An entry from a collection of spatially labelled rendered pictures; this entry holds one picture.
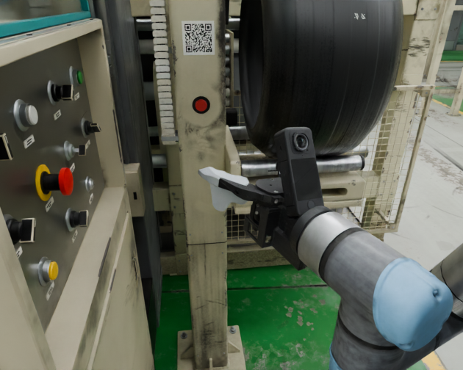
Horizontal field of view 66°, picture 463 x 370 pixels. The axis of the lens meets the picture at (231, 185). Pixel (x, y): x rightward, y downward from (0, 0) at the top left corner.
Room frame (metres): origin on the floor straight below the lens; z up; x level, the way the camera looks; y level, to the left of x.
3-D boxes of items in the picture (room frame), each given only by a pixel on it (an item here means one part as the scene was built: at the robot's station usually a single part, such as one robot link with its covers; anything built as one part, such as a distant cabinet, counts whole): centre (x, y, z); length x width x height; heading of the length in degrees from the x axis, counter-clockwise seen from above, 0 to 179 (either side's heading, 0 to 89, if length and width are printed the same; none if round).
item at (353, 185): (0.89, -0.18, 0.83); 0.36 x 0.09 x 0.06; 97
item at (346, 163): (0.89, -0.19, 0.90); 0.35 x 0.05 x 0.05; 97
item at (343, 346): (0.29, -0.17, 0.94); 0.11 x 0.08 x 0.11; 119
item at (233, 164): (1.01, 0.01, 0.90); 0.40 x 0.03 x 0.10; 7
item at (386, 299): (0.28, -0.16, 1.04); 0.11 x 0.08 x 0.09; 29
